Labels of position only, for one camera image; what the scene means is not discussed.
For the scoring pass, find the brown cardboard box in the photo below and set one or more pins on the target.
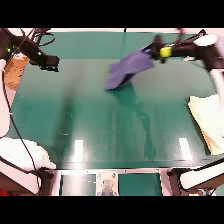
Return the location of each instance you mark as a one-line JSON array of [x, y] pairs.
[[16, 74]]

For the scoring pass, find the white garment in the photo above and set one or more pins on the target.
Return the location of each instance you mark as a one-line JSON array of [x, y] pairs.
[[19, 150]]

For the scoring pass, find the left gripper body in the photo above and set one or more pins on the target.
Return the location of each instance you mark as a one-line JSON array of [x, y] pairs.
[[50, 62]]

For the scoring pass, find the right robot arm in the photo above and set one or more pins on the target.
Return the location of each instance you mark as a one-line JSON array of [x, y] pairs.
[[187, 50]]

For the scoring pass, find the red garment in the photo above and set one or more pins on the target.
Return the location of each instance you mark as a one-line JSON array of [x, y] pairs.
[[2, 192]]

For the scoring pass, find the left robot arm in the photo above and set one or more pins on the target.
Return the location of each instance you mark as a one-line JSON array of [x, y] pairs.
[[26, 46]]

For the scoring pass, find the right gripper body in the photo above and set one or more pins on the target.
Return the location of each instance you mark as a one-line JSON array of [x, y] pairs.
[[157, 47]]

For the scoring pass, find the silver frame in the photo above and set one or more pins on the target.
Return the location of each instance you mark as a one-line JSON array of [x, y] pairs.
[[107, 185]]

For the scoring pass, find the purple T-shirt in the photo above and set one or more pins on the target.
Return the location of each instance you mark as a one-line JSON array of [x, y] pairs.
[[130, 66]]

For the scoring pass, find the pale yellow garment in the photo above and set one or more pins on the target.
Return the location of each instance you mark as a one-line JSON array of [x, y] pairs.
[[207, 120]]

